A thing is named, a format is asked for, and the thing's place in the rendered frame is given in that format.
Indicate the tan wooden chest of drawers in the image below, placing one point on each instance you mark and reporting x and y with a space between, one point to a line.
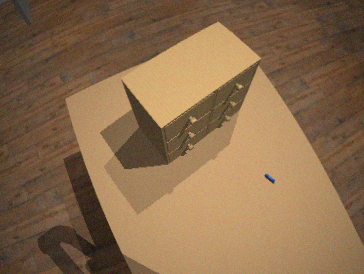
165 87

